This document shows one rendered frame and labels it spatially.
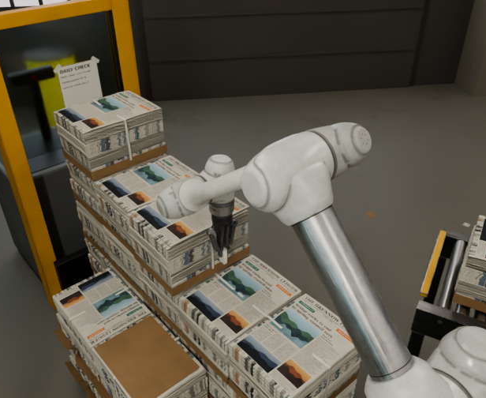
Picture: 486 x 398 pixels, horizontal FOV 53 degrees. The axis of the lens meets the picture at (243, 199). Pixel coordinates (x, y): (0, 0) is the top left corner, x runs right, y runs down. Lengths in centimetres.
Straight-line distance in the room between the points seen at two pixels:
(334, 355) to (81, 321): 106
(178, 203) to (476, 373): 90
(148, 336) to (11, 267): 169
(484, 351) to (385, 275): 209
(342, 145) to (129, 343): 128
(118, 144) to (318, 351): 116
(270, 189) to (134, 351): 119
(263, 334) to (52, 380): 140
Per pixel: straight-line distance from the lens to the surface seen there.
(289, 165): 101
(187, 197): 148
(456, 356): 122
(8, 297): 335
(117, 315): 217
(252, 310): 181
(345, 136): 111
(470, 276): 193
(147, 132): 219
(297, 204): 102
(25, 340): 305
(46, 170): 286
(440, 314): 196
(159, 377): 194
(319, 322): 179
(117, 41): 263
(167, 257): 174
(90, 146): 209
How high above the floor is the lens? 215
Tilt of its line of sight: 34 degrees down
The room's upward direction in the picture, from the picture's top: straight up
